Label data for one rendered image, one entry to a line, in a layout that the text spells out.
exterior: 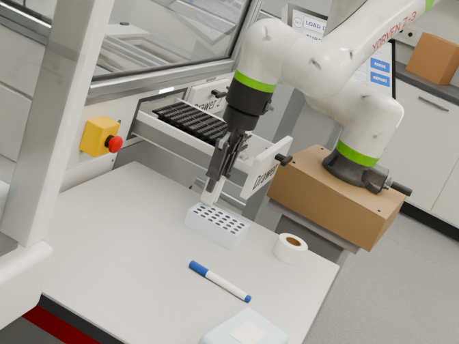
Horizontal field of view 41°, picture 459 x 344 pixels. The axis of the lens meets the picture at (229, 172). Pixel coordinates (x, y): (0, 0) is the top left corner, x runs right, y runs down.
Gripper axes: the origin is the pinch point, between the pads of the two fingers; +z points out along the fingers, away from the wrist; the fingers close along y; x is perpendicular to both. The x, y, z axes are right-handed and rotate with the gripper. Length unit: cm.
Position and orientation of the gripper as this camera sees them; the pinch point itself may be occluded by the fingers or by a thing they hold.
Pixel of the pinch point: (212, 189)
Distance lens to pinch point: 139.5
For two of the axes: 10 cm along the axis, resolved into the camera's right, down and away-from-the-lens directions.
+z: -3.5, 8.7, 3.5
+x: -8.6, -4.4, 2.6
